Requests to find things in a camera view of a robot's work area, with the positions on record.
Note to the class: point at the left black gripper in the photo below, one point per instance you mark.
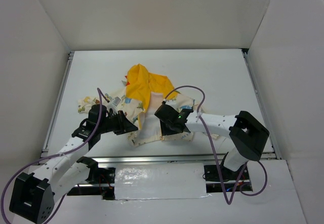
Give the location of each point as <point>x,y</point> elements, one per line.
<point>121,122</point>

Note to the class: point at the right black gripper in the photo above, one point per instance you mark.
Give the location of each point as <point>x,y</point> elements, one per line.
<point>166,116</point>

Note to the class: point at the cream dinosaur print hooded jacket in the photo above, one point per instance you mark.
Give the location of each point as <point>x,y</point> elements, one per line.
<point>141,96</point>

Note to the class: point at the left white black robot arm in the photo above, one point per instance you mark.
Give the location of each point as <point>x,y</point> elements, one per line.
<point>35,194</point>

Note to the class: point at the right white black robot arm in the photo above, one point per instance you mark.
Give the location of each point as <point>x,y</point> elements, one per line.
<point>246,132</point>

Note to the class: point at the white foil covered panel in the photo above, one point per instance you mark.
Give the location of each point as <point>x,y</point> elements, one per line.
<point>159,181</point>

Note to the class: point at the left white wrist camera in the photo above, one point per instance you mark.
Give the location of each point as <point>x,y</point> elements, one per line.
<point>112,105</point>

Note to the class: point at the aluminium frame rail front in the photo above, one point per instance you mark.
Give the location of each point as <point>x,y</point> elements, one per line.
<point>155,159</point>

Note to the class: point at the aluminium frame rail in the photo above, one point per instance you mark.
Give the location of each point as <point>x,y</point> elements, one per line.
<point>155,159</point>
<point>257,90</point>
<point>45,148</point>

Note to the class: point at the aluminium frame rail left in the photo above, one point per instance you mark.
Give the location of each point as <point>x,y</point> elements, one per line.
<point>45,148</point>

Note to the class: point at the aluminium frame rail right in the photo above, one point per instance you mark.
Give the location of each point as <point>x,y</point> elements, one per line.
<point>257,90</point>

